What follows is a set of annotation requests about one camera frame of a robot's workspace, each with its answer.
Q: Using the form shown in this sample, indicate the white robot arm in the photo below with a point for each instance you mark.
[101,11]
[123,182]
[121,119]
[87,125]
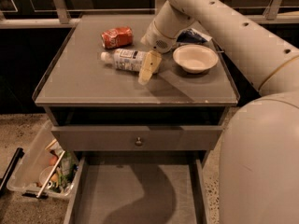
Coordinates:
[259,160]

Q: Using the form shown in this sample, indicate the metal window frame rail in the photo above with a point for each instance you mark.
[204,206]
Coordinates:
[78,14]

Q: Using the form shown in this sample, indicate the grey open middle drawer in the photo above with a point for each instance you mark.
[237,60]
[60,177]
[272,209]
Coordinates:
[168,191]

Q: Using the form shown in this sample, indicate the clear plastic storage bin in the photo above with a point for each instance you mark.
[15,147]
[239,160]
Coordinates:
[38,161]

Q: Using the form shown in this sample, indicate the white paper bowl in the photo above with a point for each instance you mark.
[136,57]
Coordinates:
[195,59]

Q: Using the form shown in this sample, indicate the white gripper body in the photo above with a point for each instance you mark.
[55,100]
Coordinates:
[156,38]

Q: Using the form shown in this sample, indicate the black bin lid handle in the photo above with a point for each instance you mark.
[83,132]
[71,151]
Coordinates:
[10,169]

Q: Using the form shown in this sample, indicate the blue crumpled chip bag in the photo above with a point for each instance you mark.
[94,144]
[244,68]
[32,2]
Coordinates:
[193,36]

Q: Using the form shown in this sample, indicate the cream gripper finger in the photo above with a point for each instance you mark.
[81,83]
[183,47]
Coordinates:
[149,66]

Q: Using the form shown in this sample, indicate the grey top drawer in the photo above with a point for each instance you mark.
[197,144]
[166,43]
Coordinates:
[122,138]

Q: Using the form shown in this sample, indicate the clear plastic water bottle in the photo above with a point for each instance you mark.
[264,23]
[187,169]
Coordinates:
[131,60]

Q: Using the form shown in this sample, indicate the grey drawer cabinet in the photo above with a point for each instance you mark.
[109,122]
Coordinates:
[78,89]

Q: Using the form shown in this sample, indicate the round metal drawer knob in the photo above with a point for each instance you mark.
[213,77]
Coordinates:
[139,141]

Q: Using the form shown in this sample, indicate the crushed red soda can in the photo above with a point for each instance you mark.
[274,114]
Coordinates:
[117,37]

